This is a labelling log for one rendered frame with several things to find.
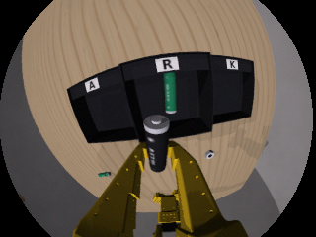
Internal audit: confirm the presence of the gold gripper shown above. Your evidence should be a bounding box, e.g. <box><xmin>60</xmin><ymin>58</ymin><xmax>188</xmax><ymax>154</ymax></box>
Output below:
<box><xmin>73</xmin><ymin>141</ymin><xmax>248</xmax><ymax>237</ymax></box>

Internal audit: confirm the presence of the black aa battery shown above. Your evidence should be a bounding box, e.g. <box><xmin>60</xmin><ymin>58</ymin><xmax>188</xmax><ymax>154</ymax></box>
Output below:
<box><xmin>144</xmin><ymin>115</ymin><xmax>170</xmax><ymax>173</ymax></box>

